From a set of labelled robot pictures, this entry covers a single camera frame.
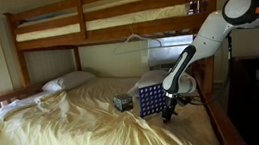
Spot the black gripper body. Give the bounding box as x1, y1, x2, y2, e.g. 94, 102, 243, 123
160, 92, 180, 115

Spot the white folded blanket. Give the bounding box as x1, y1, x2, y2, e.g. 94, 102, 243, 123
124, 67, 174, 99

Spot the black patterned cube box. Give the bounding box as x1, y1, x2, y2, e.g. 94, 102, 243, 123
111, 92, 136, 114

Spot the small bright window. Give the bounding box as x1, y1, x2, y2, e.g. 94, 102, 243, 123
144, 32, 202, 76

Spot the white plastic clothes hanger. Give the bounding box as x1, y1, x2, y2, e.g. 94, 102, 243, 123
110, 28, 164, 56

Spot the yellow bed blanket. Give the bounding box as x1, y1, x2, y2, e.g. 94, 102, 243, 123
0, 62, 223, 145

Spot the flat white pillow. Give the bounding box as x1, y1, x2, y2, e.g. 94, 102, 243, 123
39, 68, 98, 95

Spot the bunk mattress with pale sheet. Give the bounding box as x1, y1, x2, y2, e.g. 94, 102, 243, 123
10, 0, 211, 43

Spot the wooden bunk bed frame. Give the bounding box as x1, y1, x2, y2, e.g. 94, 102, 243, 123
0, 0, 248, 145

